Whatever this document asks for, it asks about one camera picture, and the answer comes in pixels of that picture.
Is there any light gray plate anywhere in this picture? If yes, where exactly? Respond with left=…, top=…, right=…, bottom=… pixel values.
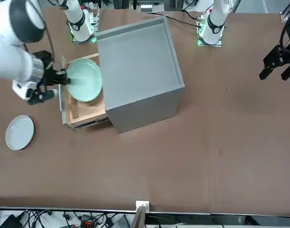
left=5, top=115, right=35, bottom=151

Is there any black and red connector block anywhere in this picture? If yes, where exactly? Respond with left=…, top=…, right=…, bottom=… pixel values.
left=79, top=215, right=93, bottom=226

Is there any gray steel cabinet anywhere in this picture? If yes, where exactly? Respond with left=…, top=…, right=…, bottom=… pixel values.
left=94, top=16, right=185, bottom=135

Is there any aluminium frame profile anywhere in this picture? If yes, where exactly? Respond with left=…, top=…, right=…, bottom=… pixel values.
left=280, top=0, right=290, bottom=21

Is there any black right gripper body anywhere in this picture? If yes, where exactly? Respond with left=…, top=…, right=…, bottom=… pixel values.
left=41, top=51, right=58, bottom=86

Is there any gray power adapter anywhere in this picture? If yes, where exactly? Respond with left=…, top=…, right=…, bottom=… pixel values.
left=113, top=215, right=131, bottom=228

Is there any mint green plate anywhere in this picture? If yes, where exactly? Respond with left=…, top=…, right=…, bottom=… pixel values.
left=66, top=58, right=103, bottom=103

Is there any black box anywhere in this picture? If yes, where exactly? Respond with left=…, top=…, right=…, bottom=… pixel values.
left=0, top=215, right=22, bottom=228

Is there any aluminium camera post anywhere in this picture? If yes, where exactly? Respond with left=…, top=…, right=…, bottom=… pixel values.
left=131, top=205, right=147, bottom=228

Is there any white table edge bracket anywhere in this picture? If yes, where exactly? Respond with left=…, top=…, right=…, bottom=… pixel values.
left=135, top=200, right=150, bottom=212

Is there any gray drawer with white handle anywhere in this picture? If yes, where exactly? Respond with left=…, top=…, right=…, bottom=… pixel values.
left=58, top=52, right=110, bottom=132

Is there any green circuit board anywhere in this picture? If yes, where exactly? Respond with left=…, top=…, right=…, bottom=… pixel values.
left=196, top=15, right=206, bottom=31
left=89, top=13, right=99, bottom=33

